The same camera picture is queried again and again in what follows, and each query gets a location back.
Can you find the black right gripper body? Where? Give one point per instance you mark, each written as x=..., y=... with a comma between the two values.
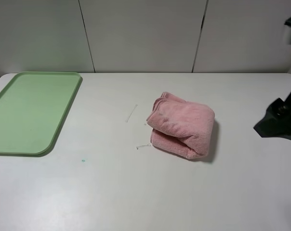
x=277, y=120

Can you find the pink fluffy towel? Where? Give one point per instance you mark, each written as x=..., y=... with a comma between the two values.
x=181, y=127

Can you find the green plastic tray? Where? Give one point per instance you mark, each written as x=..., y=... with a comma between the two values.
x=33, y=109

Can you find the small white plastic tag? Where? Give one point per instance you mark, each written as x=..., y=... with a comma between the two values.
x=142, y=146

